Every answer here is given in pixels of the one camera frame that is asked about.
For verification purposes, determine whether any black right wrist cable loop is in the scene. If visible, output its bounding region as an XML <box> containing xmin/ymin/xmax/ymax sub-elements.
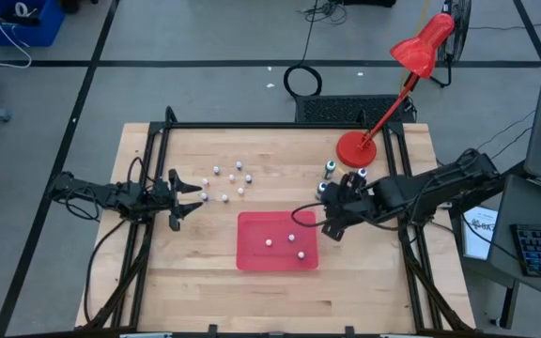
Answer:
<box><xmin>290</xmin><ymin>202</ymin><xmax>335</xmax><ymax>230</ymax></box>

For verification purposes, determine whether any pink translucent plastic bin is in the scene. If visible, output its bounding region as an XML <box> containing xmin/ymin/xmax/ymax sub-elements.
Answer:
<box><xmin>235</xmin><ymin>210</ymin><xmax>320</xmax><ymax>272</ymax></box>

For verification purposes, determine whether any black coiled floor cable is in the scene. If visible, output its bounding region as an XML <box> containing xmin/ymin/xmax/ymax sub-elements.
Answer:
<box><xmin>282</xmin><ymin>0</ymin><xmax>324</xmax><ymax>99</ymax></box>

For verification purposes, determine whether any black left wrist cable loop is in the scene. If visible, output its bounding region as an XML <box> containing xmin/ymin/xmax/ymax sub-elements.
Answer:
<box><xmin>126</xmin><ymin>155</ymin><xmax>158</xmax><ymax>185</ymax></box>

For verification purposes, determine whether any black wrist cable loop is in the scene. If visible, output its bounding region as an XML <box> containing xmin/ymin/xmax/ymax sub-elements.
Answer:
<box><xmin>126</xmin><ymin>155</ymin><xmax>158</xmax><ymax>185</ymax></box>
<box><xmin>290</xmin><ymin>202</ymin><xmax>335</xmax><ymax>230</ymax></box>

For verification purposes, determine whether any black perforated floor mat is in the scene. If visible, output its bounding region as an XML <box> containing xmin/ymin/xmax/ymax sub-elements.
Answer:
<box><xmin>294</xmin><ymin>94</ymin><xmax>418</xmax><ymax>125</ymax></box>

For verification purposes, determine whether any white printed paper sheet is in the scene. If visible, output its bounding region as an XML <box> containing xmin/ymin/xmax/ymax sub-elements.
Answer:
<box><xmin>461</xmin><ymin>205</ymin><xmax>501</xmax><ymax>261</ymax></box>

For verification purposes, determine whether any black metal table frame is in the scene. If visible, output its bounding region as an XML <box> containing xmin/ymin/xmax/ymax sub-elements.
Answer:
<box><xmin>82</xmin><ymin>105</ymin><xmax>476</xmax><ymax>338</ymax></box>

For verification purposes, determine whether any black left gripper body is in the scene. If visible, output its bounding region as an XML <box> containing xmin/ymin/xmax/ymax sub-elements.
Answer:
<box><xmin>149</xmin><ymin>168</ymin><xmax>182</xmax><ymax>233</ymax></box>

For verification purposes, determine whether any tangled black cable bundle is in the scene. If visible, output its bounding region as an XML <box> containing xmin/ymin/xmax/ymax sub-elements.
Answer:
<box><xmin>300</xmin><ymin>0</ymin><xmax>348</xmax><ymax>25</ymax></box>

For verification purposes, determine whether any white floor cable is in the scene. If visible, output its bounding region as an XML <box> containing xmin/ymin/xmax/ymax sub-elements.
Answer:
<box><xmin>0</xmin><ymin>0</ymin><xmax>34</xmax><ymax>70</ymax></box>

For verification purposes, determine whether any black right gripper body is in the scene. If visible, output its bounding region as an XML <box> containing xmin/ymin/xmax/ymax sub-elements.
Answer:
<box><xmin>320</xmin><ymin>177</ymin><xmax>382</xmax><ymax>242</ymax></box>

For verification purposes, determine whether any gray keyboard desk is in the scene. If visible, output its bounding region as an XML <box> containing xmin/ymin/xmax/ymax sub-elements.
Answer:
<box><xmin>457</xmin><ymin>174</ymin><xmax>541</xmax><ymax>330</ymax></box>

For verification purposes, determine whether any red desk lamp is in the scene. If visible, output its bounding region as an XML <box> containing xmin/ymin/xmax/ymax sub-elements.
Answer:
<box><xmin>335</xmin><ymin>12</ymin><xmax>456</xmax><ymax>169</ymax></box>

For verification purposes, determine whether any black floor fan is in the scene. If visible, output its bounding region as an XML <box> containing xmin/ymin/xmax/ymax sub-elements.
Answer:
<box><xmin>428</xmin><ymin>0</ymin><xmax>473</xmax><ymax>89</ymax></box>

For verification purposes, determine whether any black left arm base cable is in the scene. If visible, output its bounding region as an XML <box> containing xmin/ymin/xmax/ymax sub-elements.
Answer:
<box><xmin>83</xmin><ymin>218</ymin><xmax>129</xmax><ymax>325</ymax></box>

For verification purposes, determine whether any blue plastic crate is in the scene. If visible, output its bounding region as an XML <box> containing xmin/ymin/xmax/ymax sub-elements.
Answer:
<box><xmin>0</xmin><ymin>0</ymin><xmax>67</xmax><ymax>48</ymax></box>

